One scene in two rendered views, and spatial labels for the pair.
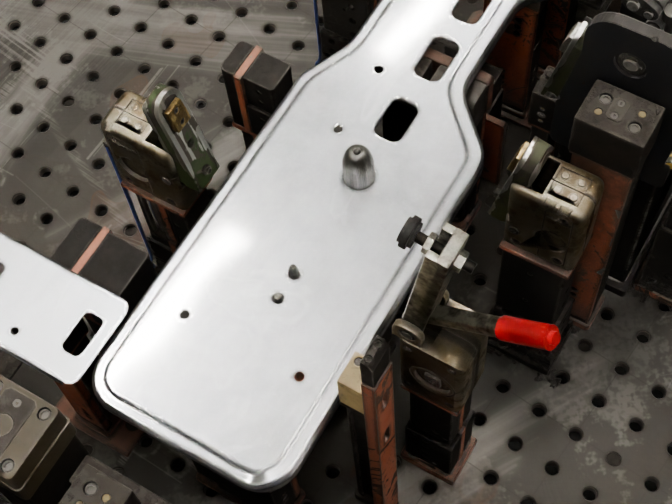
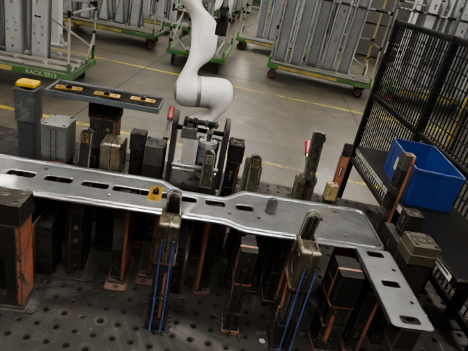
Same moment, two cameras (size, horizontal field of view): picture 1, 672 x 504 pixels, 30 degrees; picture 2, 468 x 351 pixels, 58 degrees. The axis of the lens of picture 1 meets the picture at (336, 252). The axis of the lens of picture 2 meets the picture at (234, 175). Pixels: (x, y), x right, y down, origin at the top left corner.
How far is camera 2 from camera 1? 170 cm
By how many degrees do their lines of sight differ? 84
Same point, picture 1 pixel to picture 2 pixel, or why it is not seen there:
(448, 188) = (258, 196)
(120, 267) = (345, 260)
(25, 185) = not seen: outside the picture
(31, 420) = (413, 235)
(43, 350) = (389, 261)
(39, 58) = not seen: outside the picture
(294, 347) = (329, 214)
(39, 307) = (381, 267)
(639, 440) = not seen: hidden behind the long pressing
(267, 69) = (248, 241)
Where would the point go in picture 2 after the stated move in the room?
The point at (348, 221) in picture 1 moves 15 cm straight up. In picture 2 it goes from (285, 211) to (298, 166)
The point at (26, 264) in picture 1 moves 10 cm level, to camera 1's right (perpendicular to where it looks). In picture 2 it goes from (374, 274) to (343, 252)
